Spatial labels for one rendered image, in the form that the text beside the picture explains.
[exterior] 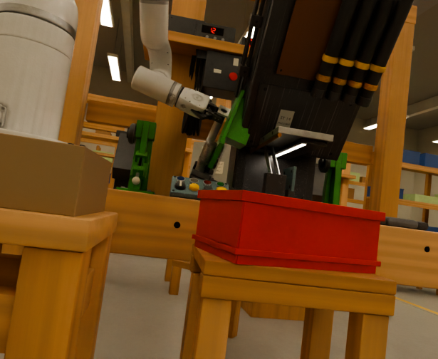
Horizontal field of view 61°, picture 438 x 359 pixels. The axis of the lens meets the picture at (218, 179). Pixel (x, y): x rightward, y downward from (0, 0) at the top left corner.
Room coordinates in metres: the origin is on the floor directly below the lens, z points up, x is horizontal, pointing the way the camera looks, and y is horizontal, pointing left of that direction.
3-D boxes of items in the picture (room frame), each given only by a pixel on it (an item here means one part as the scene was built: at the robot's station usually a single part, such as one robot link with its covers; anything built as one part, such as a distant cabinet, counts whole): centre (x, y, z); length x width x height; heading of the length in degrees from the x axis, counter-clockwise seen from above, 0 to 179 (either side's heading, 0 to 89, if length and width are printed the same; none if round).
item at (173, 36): (1.54, -0.07, 1.52); 0.90 x 0.25 x 0.04; 98
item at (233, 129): (1.21, -0.04, 1.17); 0.13 x 0.12 x 0.20; 98
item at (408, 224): (1.05, -0.49, 0.91); 0.20 x 0.11 x 0.03; 95
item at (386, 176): (1.58, -0.06, 1.36); 1.49 x 0.09 x 0.97; 98
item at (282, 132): (1.19, -0.20, 1.11); 0.39 x 0.16 x 0.03; 8
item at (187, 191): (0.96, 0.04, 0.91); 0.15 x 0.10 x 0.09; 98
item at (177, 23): (1.46, 0.21, 1.59); 0.15 x 0.07 x 0.07; 98
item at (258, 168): (1.43, -0.19, 1.07); 0.30 x 0.18 x 0.34; 98
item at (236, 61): (1.47, 0.03, 1.42); 0.17 x 0.12 x 0.15; 98
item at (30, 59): (0.58, 0.33, 1.04); 0.19 x 0.19 x 0.18
